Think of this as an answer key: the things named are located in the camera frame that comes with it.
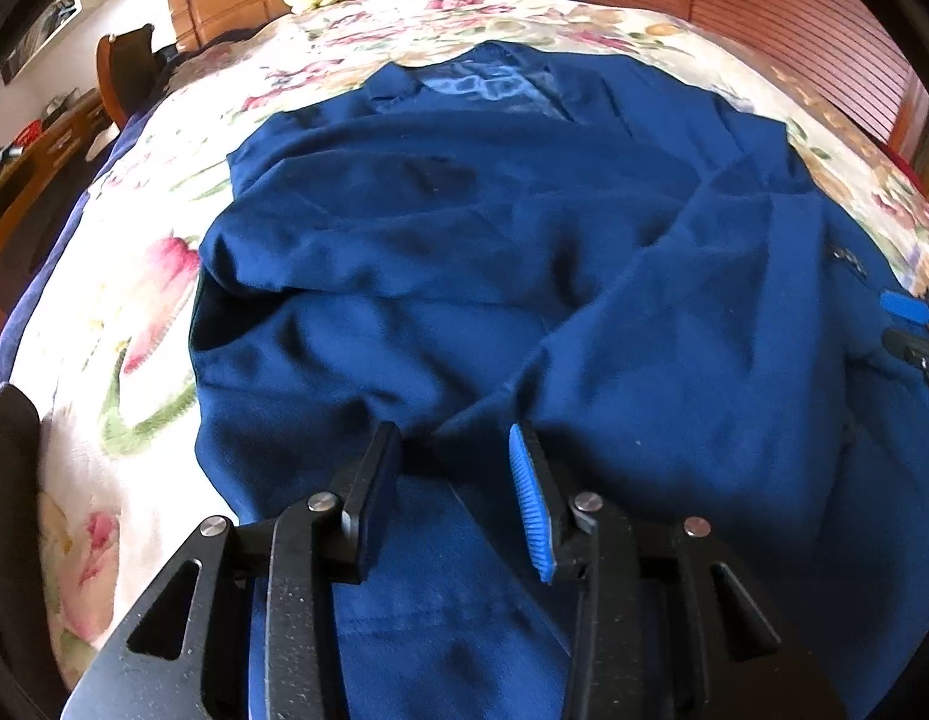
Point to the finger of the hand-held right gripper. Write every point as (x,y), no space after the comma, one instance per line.
(918,352)
(903,306)

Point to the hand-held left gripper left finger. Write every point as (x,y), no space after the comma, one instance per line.
(371,510)

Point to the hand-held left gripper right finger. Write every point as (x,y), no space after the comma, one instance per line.
(528,502)

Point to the blue blazer jacket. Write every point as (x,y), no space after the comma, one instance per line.
(509,255)

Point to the pile of black clothes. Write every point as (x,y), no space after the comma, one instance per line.
(11,540)

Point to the wooden slatted wardrobe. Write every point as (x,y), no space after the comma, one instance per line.
(772,15)

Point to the floral blanket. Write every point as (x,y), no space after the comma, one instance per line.
(134,240)

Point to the wooden desk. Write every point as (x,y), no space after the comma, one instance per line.
(37,180)

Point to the wooden chair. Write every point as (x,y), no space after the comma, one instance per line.
(127,71)

